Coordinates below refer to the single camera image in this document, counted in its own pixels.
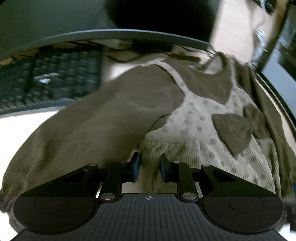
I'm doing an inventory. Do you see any brown polka dot sweater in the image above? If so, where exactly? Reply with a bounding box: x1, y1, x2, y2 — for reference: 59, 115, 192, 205
1, 53, 295, 213

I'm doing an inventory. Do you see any black keyboard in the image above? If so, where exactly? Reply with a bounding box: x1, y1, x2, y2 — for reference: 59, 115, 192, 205
1, 46, 103, 115

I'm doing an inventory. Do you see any white glass-sided computer case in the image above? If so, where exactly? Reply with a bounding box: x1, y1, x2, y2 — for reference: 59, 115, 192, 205
256, 1, 295, 129

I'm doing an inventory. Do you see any black curved monitor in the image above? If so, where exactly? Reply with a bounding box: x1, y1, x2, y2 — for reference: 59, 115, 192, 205
1, 0, 220, 60

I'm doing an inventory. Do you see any white power cable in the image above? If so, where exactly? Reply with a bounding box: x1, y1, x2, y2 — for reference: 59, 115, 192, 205
250, 14, 270, 68

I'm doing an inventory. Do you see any black wall power strip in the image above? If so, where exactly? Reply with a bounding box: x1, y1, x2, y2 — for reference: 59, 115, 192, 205
253, 0, 278, 14

